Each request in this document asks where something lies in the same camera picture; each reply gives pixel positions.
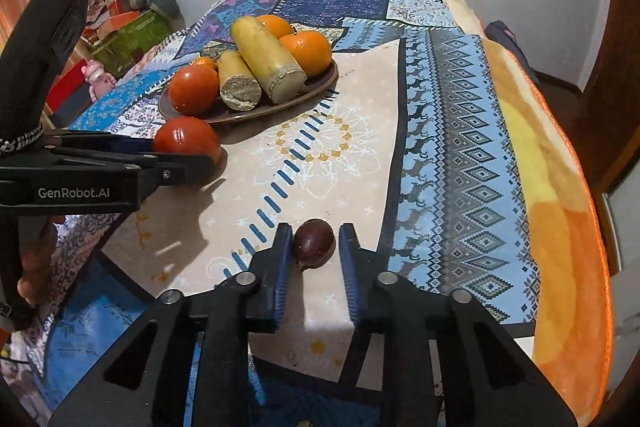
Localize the orange fleece blanket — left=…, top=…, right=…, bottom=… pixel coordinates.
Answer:
left=442, top=0, right=615, bottom=410

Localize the large orange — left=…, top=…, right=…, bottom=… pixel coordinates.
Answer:
left=278, top=30, right=334, bottom=78
left=257, top=14, right=295, bottom=40

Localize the dark purple passion fruit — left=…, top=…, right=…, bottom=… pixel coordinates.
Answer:
left=292, top=218, right=336, bottom=266

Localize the blue patchwork printed cloth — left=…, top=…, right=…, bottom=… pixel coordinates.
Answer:
left=30, top=0, right=542, bottom=427

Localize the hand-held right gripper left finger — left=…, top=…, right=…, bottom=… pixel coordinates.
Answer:
left=50, top=223, right=296, bottom=427

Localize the short yellow corn cob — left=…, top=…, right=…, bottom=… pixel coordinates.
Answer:
left=217, top=51, right=264, bottom=112

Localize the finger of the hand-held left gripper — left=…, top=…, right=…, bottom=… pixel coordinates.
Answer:
left=42, top=129, right=161, bottom=154
left=45, top=146, right=217, bottom=210

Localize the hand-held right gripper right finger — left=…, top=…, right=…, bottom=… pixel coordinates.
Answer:
left=339, top=223, right=577, bottom=427

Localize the braided wrist strap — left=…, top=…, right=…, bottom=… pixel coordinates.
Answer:
left=0, top=122, right=45, bottom=158

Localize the dark purple plate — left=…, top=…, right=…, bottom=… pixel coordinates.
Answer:
left=158, top=57, right=340, bottom=126

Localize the dark brown wooden door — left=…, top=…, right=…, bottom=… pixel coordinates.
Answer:
left=570, top=0, right=640, bottom=205

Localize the dark cushion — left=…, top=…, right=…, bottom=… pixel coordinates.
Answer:
left=481, top=20, right=542, bottom=84

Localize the person's left hand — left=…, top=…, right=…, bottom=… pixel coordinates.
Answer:
left=16, top=216, right=62, bottom=308

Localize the red tomato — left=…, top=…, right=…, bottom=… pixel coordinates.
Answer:
left=167, top=66, right=221, bottom=117
left=152, top=117, right=224, bottom=184

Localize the long yellow corn cob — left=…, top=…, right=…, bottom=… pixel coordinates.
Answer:
left=230, top=17, right=307, bottom=104

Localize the red box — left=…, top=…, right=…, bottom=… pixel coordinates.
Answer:
left=49, top=61, right=95, bottom=120

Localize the pink rabbit figure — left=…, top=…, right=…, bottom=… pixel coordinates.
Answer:
left=82, top=61, right=119, bottom=101

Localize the green cardboard box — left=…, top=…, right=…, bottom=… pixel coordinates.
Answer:
left=91, top=9, right=174, bottom=78

